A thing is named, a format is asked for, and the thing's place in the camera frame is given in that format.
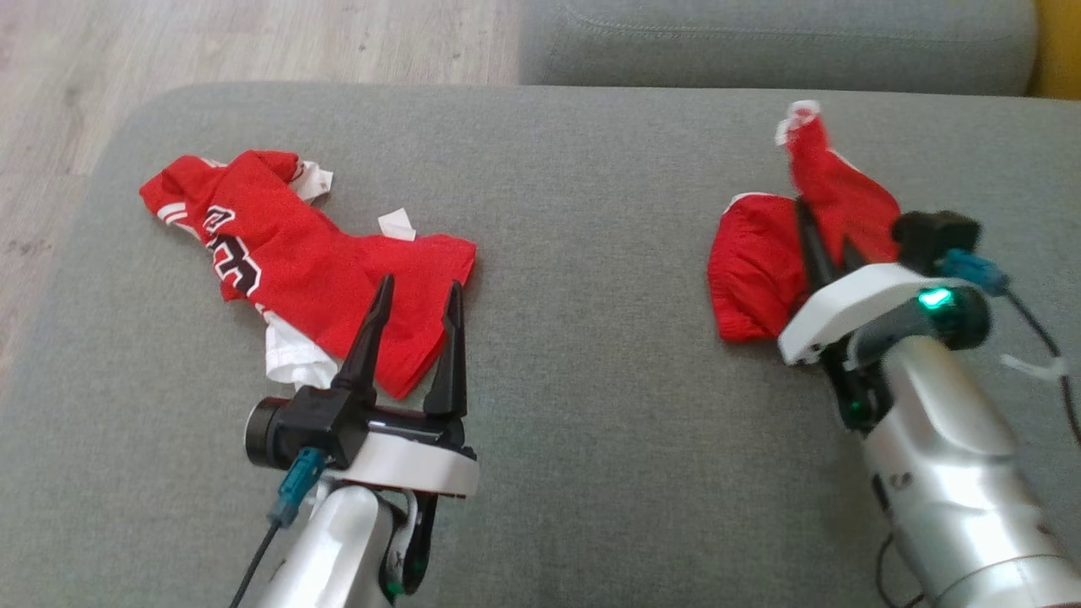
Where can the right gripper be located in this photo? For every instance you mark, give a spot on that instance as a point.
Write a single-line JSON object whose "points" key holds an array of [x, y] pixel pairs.
{"points": [[844, 308]]}

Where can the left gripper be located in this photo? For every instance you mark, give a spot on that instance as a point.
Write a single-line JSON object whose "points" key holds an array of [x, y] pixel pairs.
{"points": [[414, 469]]}

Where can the red shorts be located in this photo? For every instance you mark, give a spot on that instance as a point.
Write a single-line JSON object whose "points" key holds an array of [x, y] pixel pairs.
{"points": [[752, 270]]}

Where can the red and white basketball jersey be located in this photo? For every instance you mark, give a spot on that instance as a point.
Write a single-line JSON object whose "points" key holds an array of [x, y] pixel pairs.
{"points": [[296, 262]]}

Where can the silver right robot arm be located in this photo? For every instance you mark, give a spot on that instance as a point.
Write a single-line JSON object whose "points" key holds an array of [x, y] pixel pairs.
{"points": [[946, 456]]}

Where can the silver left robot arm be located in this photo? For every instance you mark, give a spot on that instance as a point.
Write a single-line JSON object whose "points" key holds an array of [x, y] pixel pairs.
{"points": [[329, 549]]}

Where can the grey and yellow sofa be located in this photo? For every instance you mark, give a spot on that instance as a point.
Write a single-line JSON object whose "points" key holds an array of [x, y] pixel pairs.
{"points": [[760, 42]]}

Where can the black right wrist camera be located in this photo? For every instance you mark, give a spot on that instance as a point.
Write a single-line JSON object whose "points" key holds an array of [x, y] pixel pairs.
{"points": [[933, 236]]}

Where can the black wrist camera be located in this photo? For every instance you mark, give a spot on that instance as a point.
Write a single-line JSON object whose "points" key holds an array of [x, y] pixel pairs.
{"points": [[933, 236], [296, 431]]}

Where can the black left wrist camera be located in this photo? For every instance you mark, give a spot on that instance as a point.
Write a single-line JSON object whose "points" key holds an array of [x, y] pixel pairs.
{"points": [[296, 431]]}

